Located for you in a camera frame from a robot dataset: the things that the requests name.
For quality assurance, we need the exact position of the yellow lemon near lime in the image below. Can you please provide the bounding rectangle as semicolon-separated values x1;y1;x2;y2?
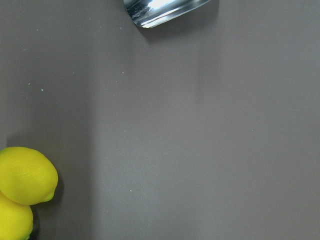
0;192;33;240

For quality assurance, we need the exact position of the steel ice scoop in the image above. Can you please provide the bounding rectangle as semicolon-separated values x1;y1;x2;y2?
123;0;208;29

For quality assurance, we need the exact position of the yellow lemon near scoop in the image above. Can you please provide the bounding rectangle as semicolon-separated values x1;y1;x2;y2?
0;146;59;205

